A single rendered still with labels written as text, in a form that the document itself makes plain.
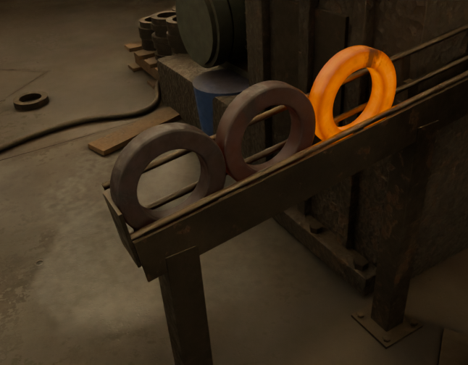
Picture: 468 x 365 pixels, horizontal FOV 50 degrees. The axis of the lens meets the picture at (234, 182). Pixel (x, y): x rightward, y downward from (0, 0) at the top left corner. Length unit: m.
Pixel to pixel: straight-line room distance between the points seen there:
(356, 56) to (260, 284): 0.83
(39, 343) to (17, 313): 0.15
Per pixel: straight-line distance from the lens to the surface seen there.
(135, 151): 0.73
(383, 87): 0.97
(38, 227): 1.92
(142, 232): 0.77
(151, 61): 2.91
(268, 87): 0.80
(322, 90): 0.87
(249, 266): 1.56
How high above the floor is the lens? 1.05
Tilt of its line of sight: 32 degrees down
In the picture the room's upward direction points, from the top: 4 degrees counter-clockwise
